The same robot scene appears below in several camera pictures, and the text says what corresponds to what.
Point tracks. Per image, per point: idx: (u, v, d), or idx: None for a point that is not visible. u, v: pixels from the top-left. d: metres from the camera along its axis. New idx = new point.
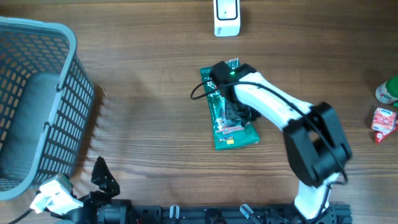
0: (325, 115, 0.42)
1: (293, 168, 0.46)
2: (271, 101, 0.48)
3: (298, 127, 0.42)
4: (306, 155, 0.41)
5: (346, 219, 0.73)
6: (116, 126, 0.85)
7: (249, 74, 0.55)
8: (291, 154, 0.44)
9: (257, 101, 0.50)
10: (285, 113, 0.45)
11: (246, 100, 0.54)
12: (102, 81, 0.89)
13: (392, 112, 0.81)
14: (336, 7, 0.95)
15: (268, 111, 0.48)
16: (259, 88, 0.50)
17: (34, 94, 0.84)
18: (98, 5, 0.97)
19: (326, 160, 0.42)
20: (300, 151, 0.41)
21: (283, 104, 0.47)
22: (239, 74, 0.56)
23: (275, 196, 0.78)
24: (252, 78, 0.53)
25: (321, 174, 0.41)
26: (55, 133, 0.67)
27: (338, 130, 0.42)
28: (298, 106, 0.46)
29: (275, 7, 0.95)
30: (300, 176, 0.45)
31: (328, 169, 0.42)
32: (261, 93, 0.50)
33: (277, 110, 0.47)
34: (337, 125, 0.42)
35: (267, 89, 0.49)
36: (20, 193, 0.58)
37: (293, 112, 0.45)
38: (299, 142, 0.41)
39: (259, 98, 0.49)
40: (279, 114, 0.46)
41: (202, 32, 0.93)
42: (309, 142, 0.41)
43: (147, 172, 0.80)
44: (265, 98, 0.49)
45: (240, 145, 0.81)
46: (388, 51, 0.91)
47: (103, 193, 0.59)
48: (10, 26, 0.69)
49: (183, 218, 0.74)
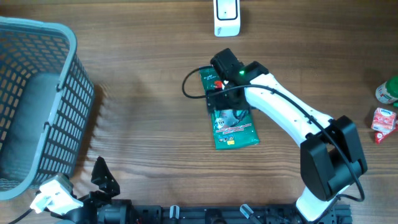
0: (346, 130, 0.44)
1: (305, 181, 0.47)
2: (286, 110, 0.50)
3: (317, 143, 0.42)
4: (325, 172, 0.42)
5: (346, 219, 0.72)
6: (116, 126, 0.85)
7: (260, 74, 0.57)
8: (307, 168, 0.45)
9: (271, 107, 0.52)
10: (303, 124, 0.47)
11: (259, 104, 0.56)
12: (102, 81, 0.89)
13: (392, 112, 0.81)
14: (336, 8, 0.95)
15: (283, 121, 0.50)
16: (273, 93, 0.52)
17: (34, 94, 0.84)
18: (98, 5, 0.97)
19: (341, 175, 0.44)
20: (318, 168, 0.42)
21: (300, 115, 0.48)
22: (249, 75, 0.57)
23: (275, 196, 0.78)
24: (265, 81, 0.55)
25: (336, 189, 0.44)
26: (55, 133, 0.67)
27: (356, 145, 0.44)
28: (317, 118, 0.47)
29: (275, 7, 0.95)
30: (311, 189, 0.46)
31: (342, 183, 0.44)
32: (276, 99, 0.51)
33: (293, 121, 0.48)
34: (355, 139, 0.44)
35: (282, 96, 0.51)
36: (20, 193, 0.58)
37: (311, 125, 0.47)
38: (318, 160, 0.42)
39: (274, 105, 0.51)
40: (295, 124, 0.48)
41: (202, 32, 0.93)
42: (328, 158, 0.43)
43: (147, 172, 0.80)
44: (280, 105, 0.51)
45: (240, 145, 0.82)
46: (387, 51, 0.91)
47: (103, 193, 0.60)
48: (10, 26, 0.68)
49: (183, 218, 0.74)
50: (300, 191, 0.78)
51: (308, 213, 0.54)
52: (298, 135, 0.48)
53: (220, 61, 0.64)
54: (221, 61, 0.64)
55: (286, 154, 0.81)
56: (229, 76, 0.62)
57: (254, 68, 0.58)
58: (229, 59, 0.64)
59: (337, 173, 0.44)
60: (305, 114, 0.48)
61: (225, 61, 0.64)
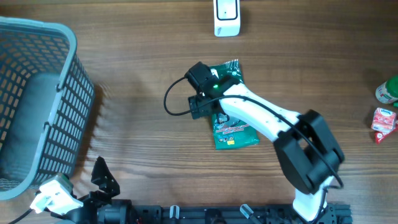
0: (314, 124, 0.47)
1: (289, 178, 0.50)
2: (258, 114, 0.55)
3: (288, 139, 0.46)
4: (300, 165, 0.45)
5: (346, 219, 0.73)
6: (116, 126, 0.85)
7: (232, 85, 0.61)
8: (285, 165, 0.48)
9: (244, 113, 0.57)
10: (274, 124, 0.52)
11: (233, 112, 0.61)
12: (102, 81, 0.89)
13: (392, 112, 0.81)
14: (336, 8, 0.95)
15: (255, 123, 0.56)
16: (245, 100, 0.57)
17: (34, 94, 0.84)
18: (98, 5, 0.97)
19: (319, 167, 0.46)
20: (293, 162, 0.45)
21: (270, 116, 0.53)
22: (222, 88, 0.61)
23: (275, 196, 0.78)
24: (236, 91, 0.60)
25: (317, 181, 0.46)
26: (55, 133, 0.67)
27: (328, 137, 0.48)
28: (285, 116, 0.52)
29: (275, 7, 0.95)
30: (296, 184, 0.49)
31: (322, 176, 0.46)
32: (247, 106, 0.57)
33: (265, 122, 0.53)
34: (326, 132, 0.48)
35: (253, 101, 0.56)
36: (20, 193, 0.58)
37: (280, 123, 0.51)
38: (291, 154, 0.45)
39: (247, 111, 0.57)
40: (268, 126, 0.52)
41: (202, 32, 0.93)
42: (301, 152, 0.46)
43: (147, 172, 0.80)
44: (252, 110, 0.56)
45: (240, 145, 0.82)
46: (387, 51, 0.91)
47: (103, 193, 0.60)
48: (10, 26, 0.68)
49: (183, 218, 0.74)
50: None
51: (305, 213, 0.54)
52: (270, 135, 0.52)
53: (194, 75, 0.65)
54: (196, 76, 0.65)
55: None
56: (204, 91, 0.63)
57: (226, 81, 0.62)
58: (202, 73, 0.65)
59: (316, 166, 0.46)
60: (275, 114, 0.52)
61: (199, 76, 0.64)
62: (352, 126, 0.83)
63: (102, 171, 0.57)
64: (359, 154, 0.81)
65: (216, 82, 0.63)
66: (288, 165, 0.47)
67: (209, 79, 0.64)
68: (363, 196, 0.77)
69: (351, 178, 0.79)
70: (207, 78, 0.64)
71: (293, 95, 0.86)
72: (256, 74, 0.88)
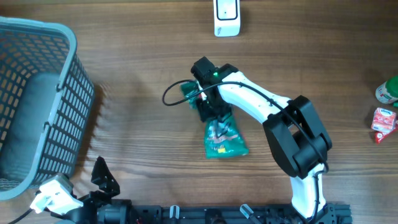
0: (303, 108, 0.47)
1: (278, 162, 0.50)
2: (251, 98, 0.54)
3: (278, 121, 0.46)
4: (288, 147, 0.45)
5: (346, 219, 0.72)
6: (115, 126, 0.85)
7: (230, 73, 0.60)
8: (274, 147, 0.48)
9: (239, 99, 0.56)
10: (265, 108, 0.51)
11: (229, 98, 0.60)
12: (102, 81, 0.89)
13: (392, 112, 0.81)
14: (336, 8, 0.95)
15: (248, 107, 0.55)
16: (241, 86, 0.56)
17: (34, 94, 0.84)
18: (98, 5, 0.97)
19: (306, 150, 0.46)
20: (281, 144, 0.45)
21: (263, 101, 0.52)
22: (222, 75, 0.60)
23: (275, 196, 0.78)
24: (234, 78, 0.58)
25: (303, 164, 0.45)
26: (55, 133, 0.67)
27: (316, 122, 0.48)
28: (278, 101, 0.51)
29: (274, 7, 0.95)
30: (284, 168, 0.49)
31: (310, 160, 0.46)
32: (242, 91, 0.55)
33: (257, 106, 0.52)
34: (313, 117, 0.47)
35: (249, 87, 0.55)
36: (20, 193, 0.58)
37: (272, 107, 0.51)
38: (280, 135, 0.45)
39: (240, 96, 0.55)
40: (260, 110, 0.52)
41: (202, 32, 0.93)
42: (288, 135, 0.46)
43: (147, 172, 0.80)
44: (245, 95, 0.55)
45: (229, 155, 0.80)
46: (387, 51, 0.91)
47: (103, 193, 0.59)
48: (10, 26, 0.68)
49: (183, 218, 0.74)
50: None
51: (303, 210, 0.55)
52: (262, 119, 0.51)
53: (199, 66, 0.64)
54: (199, 66, 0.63)
55: None
56: (206, 79, 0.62)
57: (226, 70, 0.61)
58: (207, 64, 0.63)
59: (303, 149, 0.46)
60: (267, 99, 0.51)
61: (203, 67, 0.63)
62: (352, 126, 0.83)
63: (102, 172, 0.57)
64: (359, 154, 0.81)
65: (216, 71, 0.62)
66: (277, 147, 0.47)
67: (212, 69, 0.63)
68: (363, 196, 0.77)
69: (351, 178, 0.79)
70: (211, 68, 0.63)
71: (293, 95, 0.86)
72: (256, 74, 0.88)
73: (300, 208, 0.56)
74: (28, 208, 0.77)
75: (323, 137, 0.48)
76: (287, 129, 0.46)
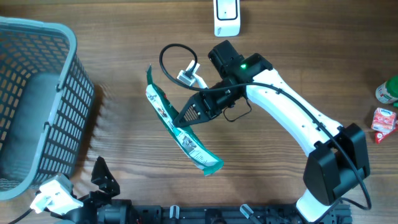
0: (355, 138, 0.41)
1: (308, 187, 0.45)
2: (293, 112, 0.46)
3: (326, 152, 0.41)
4: (332, 180, 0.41)
5: (346, 219, 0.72)
6: (115, 126, 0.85)
7: (262, 70, 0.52)
8: (313, 177, 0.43)
9: (276, 109, 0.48)
10: (311, 131, 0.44)
11: (260, 103, 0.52)
12: (102, 81, 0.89)
13: (392, 112, 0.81)
14: (336, 8, 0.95)
15: (288, 123, 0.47)
16: (279, 93, 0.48)
17: (34, 94, 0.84)
18: (98, 5, 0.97)
19: (346, 181, 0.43)
20: (326, 178, 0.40)
21: (308, 121, 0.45)
22: (251, 68, 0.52)
23: (275, 196, 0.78)
24: (269, 78, 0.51)
25: (326, 172, 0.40)
26: (55, 133, 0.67)
27: (360, 144, 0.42)
28: (326, 125, 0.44)
29: (274, 7, 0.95)
30: (315, 195, 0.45)
31: (333, 167, 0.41)
32: (282, 100, 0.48)
33: (300, 126, 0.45)
34: (364, 146, 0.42)
35: (289, 97, 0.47)
36: (20, 193, 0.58)
37: (320, 132, 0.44)
38: (326, 170, 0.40)
39: (278, 106, 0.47)
40: (304, 132, 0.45)
41: (202, 32, 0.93)
42: (336, 167, 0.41)
43: (147, 172, 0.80)
44: (286, 107, 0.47)
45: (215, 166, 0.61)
46: (387, 51, 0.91)
47: (103, 193, 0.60)
48: (10, 26, 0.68)
49: (183, 218, 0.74)
50: (300, 191, 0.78)
51: (308, 213, 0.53)
52: (302, 140, 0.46)
53: (219, 52, 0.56)
54: (220, 54, 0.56)
55: (286, 154, 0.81)
56: (229, 71, 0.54)
57: (256, 62, 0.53)
58: (229, 51, 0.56)
59: (343, 180, 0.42)
60: (313, 120, 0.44)
61: (224, 54, 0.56)
62: None
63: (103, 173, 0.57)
64: None
65: (242, 62, 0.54)
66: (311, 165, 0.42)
67: (234, 58, 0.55)
68: (363, 196, 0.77)
69: None
70: (232, 56, 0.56)
71: None
72: None
73: (304, 210, 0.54)
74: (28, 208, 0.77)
75: (365, 168, 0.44)
76: (324, 148, 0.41)
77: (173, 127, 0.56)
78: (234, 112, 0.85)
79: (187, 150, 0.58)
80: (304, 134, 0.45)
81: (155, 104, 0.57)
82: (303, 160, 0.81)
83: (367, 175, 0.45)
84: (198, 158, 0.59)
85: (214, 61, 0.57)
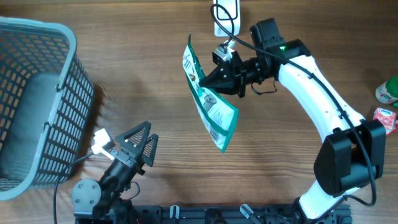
0: (375, 132, 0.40)
1: (316, 173, 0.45)
2: (321, 96, 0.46)
3: (342, 137, 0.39)
4: (342, 168, 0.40)
5: (346, 219, 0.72)
6: (115, 126, 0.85)
7: (300, 55, 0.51)
8: (323, 161, 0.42)
9: (303, 92, 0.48)
10: (333, 119, 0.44)
11: (288, 85, 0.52)
12: (102, 81, 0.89)
13: (392, 112, 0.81)
14: (336, 7, 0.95)
15: (312, 107, 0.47)
16: (310, 78, 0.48)
17: (34, 94, 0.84)
18: (98, 5, 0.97)
19: (356, 174, 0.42)
20: (337, 163, 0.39)
21: (333, 107, 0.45)
22: (289, 51, 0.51)
23: (275, 196, 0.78)
24: (305, 63, 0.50)
25: (338, 158, 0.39)
26: (55, 133, 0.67)
27: (379, 140, 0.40)
28: (349, 116, 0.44)
29: (275, 7, 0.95)
30: (320, 182, 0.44)
31: (345, 156, 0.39)
32: (311, 84, 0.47)
33: (324, 110, 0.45)
34: (382, 144, 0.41)
35: (319, 83, 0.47)
36: (20, 193, 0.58)
37: (341, 120, 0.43)
38: (339, 156, 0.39)
39: (307, 89, 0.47)
40: (325, 117, 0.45)
41: (202, 32, 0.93)
42: (348, 157, 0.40)
43: (147, 172, 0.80)
44: (314, 92, 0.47)
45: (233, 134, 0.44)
46: (387, 51, 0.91)
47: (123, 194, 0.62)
48: (10, 26, 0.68)
49: (183, 218, 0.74)
50: (301, 191, 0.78)
51: (310, 210, 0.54)
52: (322, 125, 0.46)
53: (263, 27, 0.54)
54: (263, 28, 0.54)
55: (286, 154, 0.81)
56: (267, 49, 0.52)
57: (295, 46, 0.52)
58: (272, 28, 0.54)
59: (352, 172, 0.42)
60: (337, 107, 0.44)
61: (268, 30, 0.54)
62: None
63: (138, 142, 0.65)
64: None
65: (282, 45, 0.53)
66: (325, 149, 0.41)
67: (277, 37, 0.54)
68: (363, 196, 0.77)
69: None
70: (276, 35, 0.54)
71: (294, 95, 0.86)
72: None
73: (306, 206, 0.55)
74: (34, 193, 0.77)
75: (379, 169, 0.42)
76: (342, 134, 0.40)
77: (197, 88, 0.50)
78: None
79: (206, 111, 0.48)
80: (326, 121, 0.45)
81: (188, 68, 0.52)
82: (303, 160, 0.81)
83: (378, 176, 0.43)
84: (217, 119, 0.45)
85: (255, 36, 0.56)
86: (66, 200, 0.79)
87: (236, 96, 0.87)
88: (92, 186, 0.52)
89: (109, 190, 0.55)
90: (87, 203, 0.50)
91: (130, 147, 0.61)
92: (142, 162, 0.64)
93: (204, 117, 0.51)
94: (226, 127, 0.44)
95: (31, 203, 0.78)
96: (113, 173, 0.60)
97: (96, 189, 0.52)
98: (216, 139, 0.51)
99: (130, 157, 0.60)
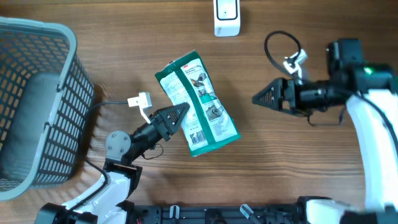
0: None
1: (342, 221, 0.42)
2: (389, 151, 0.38)
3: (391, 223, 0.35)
4: None
5: None
6: (115, 126, 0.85)
7: (383, 86, 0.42)
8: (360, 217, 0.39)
9: (370, 137, 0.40)
10: (388, 183, 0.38)
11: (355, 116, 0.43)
12: (102, 81, 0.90)
13: None
14: (337, 7, 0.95)
15: (372, 157, 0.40)
16: (385, 127, 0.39)
17: (34, 94, 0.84)
18: (97, 5, 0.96)
19: None
20: None
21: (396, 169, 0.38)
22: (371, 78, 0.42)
23: (275, 196, 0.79)
24: (384, 102, 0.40)
25: None
26: (55, 133, 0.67)
27: None
28: None
29: (275, 6, 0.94)
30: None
31: None
32: (384, 136, 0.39)
33: (384, 170, 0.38)
34: None
35: (394, 139, 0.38)
36: (21, 194, 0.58)
37: None
38: None
39: (376, 139, 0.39)
40: (382, 178, 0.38)
41: (202, 32, 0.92)
42: None
43: (147, 172, 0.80)
44: (384, 144, 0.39)
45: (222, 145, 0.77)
46: (387, 51, 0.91)
47: (140, 152, 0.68)
48: (10, 27, 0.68)
49: (183, 218, 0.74)
50: (300, 191, 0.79)
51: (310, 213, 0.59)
52: (375, 182, 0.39)
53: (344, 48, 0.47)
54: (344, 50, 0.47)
55: (286, 154, 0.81)
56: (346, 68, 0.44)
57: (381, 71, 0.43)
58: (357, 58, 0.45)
59: None
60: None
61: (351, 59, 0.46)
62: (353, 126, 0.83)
63: (176, 117, 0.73)
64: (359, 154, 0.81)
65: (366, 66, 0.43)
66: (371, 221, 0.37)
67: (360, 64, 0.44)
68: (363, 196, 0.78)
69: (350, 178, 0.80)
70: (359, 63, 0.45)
71: None
72: (256, 74, 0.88)
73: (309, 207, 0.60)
74: (38, 194, 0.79)
75: None
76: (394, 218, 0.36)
77: (203, 94, 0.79)
78: (234, 112, 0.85)
79: (208, 119, 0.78)
80: (380, 183, 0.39)
81: (190, 74, 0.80)
82: (303, 160, 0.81)
83: None
84: (217, 130, 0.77)
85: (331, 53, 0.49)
86: (66, 200, 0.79)
87: (236, 96, 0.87)
88: (124, 138, 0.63)
89: (137, 145, 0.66)
90: (118, 152, 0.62)
91: (171, 124, 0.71)
92: (171, 132, 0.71)
93: (194, 119, 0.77)
94: (216, 139, 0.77)
95: (31, 203, 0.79)
96: (144, 132, 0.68)
97: (127, 140, 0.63)
98: (198, 140, 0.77)
99: (168, 132, 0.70)
